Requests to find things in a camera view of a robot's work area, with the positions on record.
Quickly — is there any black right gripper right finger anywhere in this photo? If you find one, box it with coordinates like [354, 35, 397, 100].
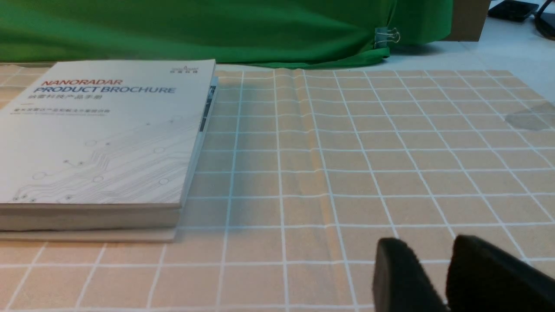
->
[446, 235, 555, 312]

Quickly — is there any orange checkered tablecloth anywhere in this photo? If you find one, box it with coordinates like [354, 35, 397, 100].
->
[1, 69, 555, 312]

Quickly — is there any black device on desk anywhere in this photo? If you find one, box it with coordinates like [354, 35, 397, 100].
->
[487, 0, 539, 23]

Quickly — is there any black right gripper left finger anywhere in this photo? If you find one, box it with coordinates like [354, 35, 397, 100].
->
[372, 237, 448, 312]

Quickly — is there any beige book under brochure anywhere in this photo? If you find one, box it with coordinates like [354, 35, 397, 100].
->
[0, 228, 178, 243]

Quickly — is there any green backdrop cloth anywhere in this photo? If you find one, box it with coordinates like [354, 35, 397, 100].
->
[0, 0, 453, 69]

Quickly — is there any white product brochure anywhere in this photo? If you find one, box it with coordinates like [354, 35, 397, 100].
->
[0, 59, 216, 231]

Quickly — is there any silver binder clip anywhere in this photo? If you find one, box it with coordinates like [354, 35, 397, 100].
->
[373, 26, 401, 49]

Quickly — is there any brown cardboard box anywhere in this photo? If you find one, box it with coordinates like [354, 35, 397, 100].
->
[442, 0, 491, 42]

